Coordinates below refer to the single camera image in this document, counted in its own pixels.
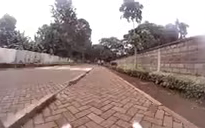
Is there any group of people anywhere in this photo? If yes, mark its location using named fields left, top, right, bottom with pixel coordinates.
left=96, top=59, right=105, bottom=66

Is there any grey kerb edging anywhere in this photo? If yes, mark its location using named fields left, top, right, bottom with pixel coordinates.
left=105, top=65, right=199, bottom=128

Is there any brick paved road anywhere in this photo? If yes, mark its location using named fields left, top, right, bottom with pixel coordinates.
left=0, top=64, right=94, bottom=128

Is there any red brick path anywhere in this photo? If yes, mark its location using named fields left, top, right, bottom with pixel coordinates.
left=21, top=65, right=198, bottom=128

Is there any grey stone kerb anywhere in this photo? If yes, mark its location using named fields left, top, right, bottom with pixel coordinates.
left=3, top=66, right=95, bottom=128

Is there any low green hedge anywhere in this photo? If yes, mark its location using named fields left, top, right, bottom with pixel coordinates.
left=115, top=64, right=205, bottom=105

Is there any pale concrete wall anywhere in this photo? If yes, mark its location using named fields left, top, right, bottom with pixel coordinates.
left=0, top=45, right=74, bottom=66

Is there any bare earth strip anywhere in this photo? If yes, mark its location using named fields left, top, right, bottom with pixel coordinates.
left=107, top=66, right=205, bottom=128

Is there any row of trees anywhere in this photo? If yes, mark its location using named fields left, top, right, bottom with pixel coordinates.
left=0, top=0, right=191, bottom=64

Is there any robot's own part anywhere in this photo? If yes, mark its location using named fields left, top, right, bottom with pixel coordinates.
left=131, top=121, right=143, bottom=128
left=61, top=123, right=73, bottom=128

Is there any grey block wall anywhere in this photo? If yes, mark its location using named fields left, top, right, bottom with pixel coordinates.
left=110, top=34, right=205, bottom=80

